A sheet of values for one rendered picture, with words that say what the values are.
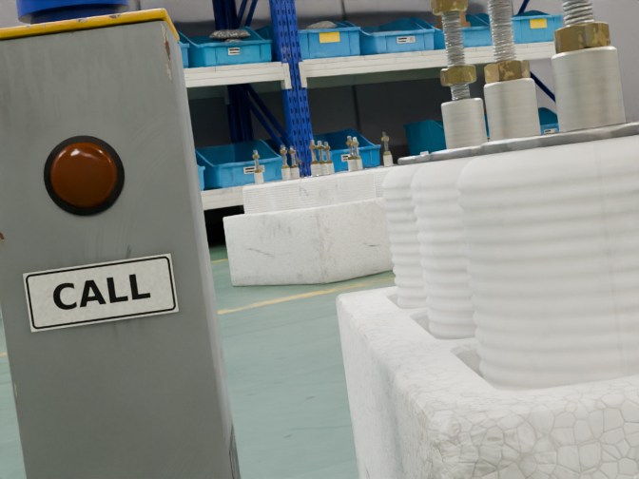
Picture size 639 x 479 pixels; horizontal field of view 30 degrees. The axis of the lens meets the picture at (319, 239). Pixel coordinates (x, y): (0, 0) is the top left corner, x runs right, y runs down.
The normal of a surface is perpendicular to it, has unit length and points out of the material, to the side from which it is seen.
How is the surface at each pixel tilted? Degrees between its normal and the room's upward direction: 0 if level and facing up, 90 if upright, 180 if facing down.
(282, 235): 90
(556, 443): 90
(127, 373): 90
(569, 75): 90
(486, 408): 0
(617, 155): 58
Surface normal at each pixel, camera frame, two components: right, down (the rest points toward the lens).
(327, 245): 0.62, -0.04
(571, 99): -0.71, 0.13
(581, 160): -0.31, -0.46
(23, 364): 0.06, 0.04
